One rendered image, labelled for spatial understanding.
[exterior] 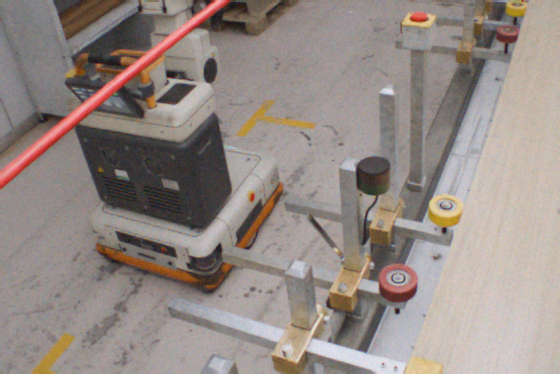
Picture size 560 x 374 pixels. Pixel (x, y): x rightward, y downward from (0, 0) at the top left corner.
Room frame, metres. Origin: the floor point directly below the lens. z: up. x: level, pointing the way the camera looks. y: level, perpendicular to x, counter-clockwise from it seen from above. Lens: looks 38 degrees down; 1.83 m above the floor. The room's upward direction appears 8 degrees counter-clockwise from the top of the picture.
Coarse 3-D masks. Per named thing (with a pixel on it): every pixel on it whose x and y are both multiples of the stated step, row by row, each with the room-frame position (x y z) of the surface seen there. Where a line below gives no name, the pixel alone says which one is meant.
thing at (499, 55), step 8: (400, 40) 2.09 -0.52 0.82; (400, 48) 2.08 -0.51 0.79; (432, 48) 2.02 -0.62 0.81; (440, 48) 2.00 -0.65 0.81; (448, 48) 1.99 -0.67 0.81; (456, 48) 1.98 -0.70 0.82; (472, 48) 1.96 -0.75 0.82; (480, 48) 1.95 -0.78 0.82; (472, 56) 1.94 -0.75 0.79; (480, 56) 1.93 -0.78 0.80; (488, 56) 1.92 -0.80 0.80; (496, 56) 1.90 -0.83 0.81; (504, 56) 1.88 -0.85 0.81
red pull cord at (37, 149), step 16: (224, 0) 0.50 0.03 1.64; (208, 16) 0.48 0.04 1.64; (176, 32) 0.44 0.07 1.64; (160, 48) 0.42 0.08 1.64; (144, 64) 0.40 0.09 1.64; (112, 80) 0.38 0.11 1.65; (128, 80) 0.38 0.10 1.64; (96, 96) 0.36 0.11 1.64; (80, 112) 0.34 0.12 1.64; (64, 128) 0.32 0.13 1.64; (48, 144) 0.31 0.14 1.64; (16, 160) 0.29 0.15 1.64; (32, 160) 0.30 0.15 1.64; (0, 176) 0.28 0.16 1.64
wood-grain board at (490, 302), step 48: (528, 48) 1.76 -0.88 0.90; (528, 96) 1.46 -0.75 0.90; (528, 144) 1.23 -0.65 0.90; (480, 192) 1.06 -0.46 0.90; (528, 192) 1.04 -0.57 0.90; (480, 240) 0.91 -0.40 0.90; (528, 240) 0.89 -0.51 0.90; (480, 288) 0.78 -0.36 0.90; (528, 288) 0.75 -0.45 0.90; (432, 336) 0.68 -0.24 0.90; (480, 336) 0.66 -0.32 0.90; (528, 336) 0.64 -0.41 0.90
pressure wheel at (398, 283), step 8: (400, 264) 0.87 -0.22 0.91; (384, 272) 0.85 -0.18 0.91; (392, 272) 0.85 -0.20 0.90; (400, 272) 0.85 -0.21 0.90; (408, 272) 0.84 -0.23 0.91; (384, 280) 0.83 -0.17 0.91; (392, 280) 0.83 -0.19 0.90; (400, 280) 0.83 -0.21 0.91; (408, 280) 0.82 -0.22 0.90; (416, 280) 0.82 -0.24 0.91; (384, 288) 0.81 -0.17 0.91; (392, 288) 0.81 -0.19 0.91; (400, 288) 0.80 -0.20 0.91; (408, 288) 0.80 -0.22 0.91; (416, 288) 0.81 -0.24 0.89; (384, 296) 0.81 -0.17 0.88; (392, 296) 0.80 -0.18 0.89; (400, 296) 0.79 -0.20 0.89; (408, 296) 0.80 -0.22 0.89
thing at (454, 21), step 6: (438, 18) 2.25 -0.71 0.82; (444, 18) 2.24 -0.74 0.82; (450, 18) 2.24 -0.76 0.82; (456, 18) 2.23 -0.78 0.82; (462, 18) 2.22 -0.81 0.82; (444, 24) 2.24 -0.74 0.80; (450, 24) 2.23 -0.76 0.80; (456, 24) 2.22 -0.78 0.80; (462, 24) 2.21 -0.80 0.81; (486, 24) 2.16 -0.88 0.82; (492, 24) 2.14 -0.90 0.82; (498, 24) 2.13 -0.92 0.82; (504, 24) 2.13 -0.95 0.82; (510, 24) 2.12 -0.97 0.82; (516, 24) 2.12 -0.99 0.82; (492, 30) 2.14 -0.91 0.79
